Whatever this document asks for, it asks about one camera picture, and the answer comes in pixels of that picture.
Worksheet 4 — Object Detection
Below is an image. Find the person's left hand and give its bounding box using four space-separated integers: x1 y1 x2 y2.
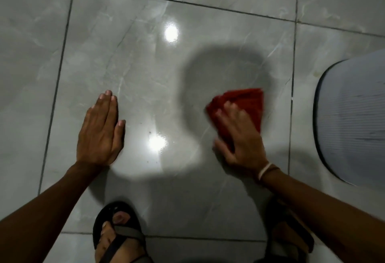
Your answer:
76 90 126 168

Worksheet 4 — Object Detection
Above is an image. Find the person's right hand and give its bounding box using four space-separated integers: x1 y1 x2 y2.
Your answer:
213 101 270 180

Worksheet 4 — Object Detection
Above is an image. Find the red cleaning cloth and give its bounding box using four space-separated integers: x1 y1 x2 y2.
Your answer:
205 88 265 152

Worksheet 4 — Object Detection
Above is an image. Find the person's left forearm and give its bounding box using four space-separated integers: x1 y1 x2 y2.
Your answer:
0 161 101 263

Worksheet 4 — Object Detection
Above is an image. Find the person's right forearm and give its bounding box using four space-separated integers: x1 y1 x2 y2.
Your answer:
260 168 385 263

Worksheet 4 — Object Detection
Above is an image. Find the white wristband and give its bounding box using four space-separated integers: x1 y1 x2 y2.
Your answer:
257 162 274 181

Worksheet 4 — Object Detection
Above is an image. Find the person's right foot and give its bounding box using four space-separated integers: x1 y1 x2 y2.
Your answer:
270 221 302 254

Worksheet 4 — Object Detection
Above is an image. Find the person's foot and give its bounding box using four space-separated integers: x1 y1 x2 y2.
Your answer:
95 211 148 263
270 221 302 254

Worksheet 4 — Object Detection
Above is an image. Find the person's left foot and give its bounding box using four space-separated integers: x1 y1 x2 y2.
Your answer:
95 211 148 263

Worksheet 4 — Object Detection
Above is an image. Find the black strapped sandal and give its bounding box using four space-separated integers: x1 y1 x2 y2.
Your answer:
262 197 315 263
92 201 154 263

